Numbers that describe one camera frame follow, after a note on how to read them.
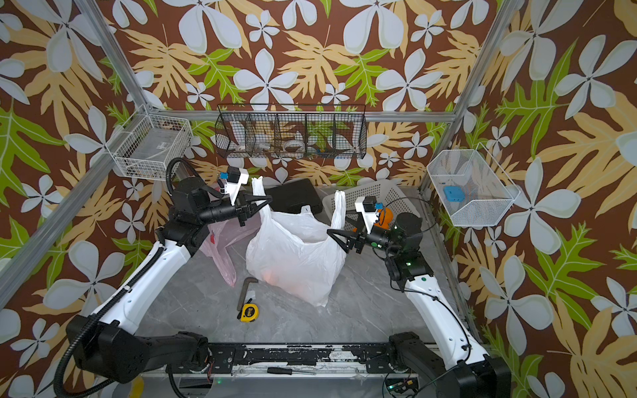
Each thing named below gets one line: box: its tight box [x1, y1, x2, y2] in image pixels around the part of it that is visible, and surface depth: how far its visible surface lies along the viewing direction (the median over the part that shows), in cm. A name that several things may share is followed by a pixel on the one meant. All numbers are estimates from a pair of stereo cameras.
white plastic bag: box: [245, 176, 348, 308], surface depth 76 cm
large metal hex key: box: [236, 276, 259, 311], surface depth 90 cm
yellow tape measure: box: [239, 302, 260, 323], surface depth 83 cm
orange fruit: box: [374, 207, 394, 230], surface depth 59 cm
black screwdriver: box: [267, 366, 317, 376], surface depth 74 cm
